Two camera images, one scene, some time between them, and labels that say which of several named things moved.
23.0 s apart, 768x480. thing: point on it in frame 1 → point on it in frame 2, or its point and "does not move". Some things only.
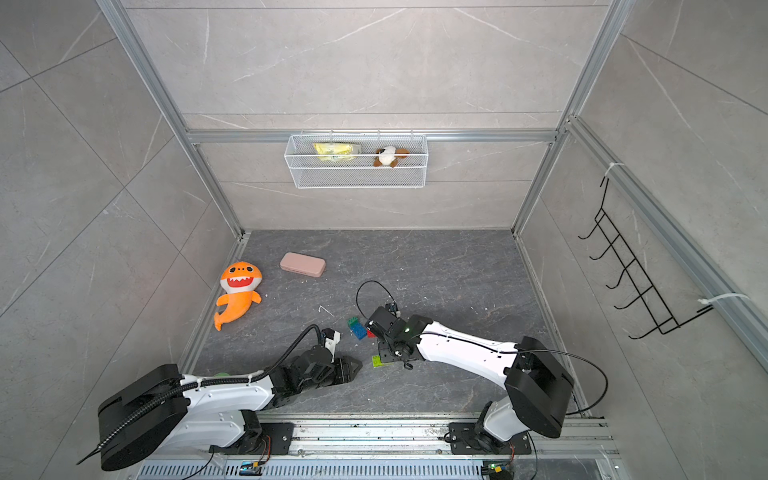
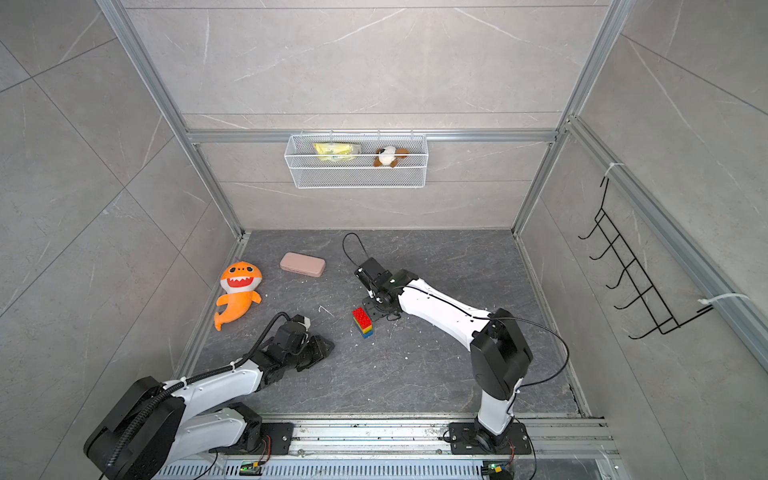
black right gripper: [383, 351] → [368, 303]
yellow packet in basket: [336, 151] does not move
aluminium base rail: [400, 447] does not move
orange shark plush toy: [240, 279] does not move
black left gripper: [345, 368] → [321, 349]
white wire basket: [357, 161] does not move
